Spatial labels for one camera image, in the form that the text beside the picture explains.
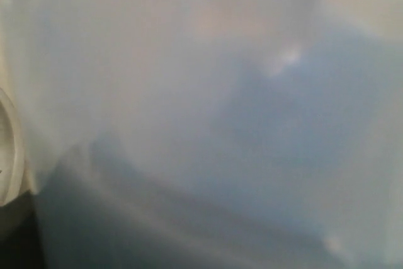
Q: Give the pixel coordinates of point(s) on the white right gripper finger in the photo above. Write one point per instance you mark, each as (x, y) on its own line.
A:
(12, 152)

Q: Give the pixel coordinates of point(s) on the blue soap pump bottle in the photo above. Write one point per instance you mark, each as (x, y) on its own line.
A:
(212, 134)

